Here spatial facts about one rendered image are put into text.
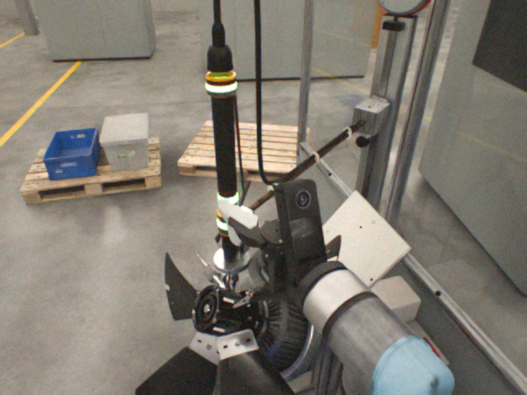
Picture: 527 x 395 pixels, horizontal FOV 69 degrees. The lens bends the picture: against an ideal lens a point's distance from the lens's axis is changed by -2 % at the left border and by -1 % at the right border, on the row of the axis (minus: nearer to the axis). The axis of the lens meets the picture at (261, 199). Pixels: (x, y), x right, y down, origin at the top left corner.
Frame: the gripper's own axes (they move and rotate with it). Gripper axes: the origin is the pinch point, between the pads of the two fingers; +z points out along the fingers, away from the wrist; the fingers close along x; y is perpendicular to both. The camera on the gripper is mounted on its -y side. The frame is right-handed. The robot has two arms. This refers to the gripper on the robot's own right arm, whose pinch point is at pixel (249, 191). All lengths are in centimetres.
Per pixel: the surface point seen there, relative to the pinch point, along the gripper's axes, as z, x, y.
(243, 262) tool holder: 5.4, 1.1, 19.9
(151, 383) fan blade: 19, -21, 66
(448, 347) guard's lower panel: -6, 69, 80
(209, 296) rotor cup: 19.6, -1.8, 42.5
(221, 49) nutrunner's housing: 6.6, -0.5, -19.2
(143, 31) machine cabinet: 707, 144, 120
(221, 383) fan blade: 0.8, -7.3, 48.2
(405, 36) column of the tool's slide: 34, 64, -9
